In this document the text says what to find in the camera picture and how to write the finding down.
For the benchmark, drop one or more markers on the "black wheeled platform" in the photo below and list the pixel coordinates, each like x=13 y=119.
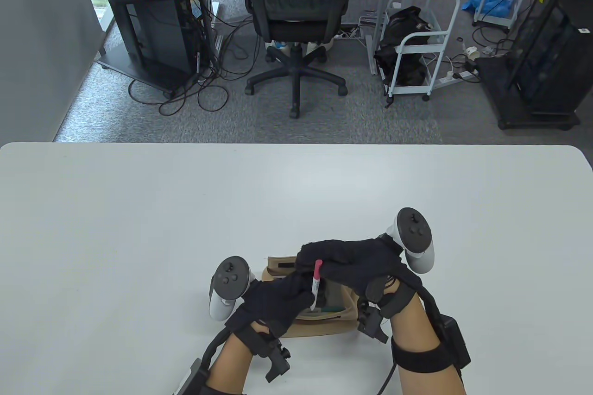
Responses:
x=505 y=98

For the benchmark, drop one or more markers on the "black equipment case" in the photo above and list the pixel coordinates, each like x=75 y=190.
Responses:
x=556 y=43

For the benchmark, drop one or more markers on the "person's left hand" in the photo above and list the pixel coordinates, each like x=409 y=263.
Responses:
x=268 y=302

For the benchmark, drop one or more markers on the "teal capped twist pen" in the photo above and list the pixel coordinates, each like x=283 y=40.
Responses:
x=332 y=308

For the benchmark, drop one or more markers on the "person's left forearm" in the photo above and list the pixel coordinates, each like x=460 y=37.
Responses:
x=229 y=362

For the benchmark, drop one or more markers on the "dark grey left hand controller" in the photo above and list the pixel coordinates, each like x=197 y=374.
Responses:
x=229 y=277

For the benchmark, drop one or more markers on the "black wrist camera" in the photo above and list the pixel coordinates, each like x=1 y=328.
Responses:
x=373 y=323
x=273 y=358

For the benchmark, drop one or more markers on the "white metal trolley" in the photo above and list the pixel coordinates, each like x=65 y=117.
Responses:
x=442 y=38

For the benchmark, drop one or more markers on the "person's right hand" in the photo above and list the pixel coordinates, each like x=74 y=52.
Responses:
x=361 y=260

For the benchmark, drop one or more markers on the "dark grey right hand controller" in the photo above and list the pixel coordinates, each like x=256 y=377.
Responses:
x=412 y=228

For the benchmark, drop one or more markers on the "white power strip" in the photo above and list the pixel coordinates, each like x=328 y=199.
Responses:
x=447 y=79
x=347 y=34

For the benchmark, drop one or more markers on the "black backpack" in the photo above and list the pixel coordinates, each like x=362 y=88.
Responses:
x=405 y=29

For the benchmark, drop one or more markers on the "pink capped twist pen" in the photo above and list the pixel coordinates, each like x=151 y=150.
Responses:
x=316 y=281

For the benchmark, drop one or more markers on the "black computer tower cart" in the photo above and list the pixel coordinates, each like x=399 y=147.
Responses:
x=157 y=29

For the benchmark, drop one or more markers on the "dark grey hand controller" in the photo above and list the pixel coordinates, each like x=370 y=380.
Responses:
x=229 y=277
x=412 y=228

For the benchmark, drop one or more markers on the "black labelled sensor box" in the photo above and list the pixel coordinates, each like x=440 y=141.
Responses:
x=190 y=379
x=454 y=341

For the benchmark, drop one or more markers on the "beige fabric pen pouch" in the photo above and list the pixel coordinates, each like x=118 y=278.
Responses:
x=315 y=330

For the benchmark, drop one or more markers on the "blue plastic bag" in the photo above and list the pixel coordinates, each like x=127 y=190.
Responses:
x=488 y=1

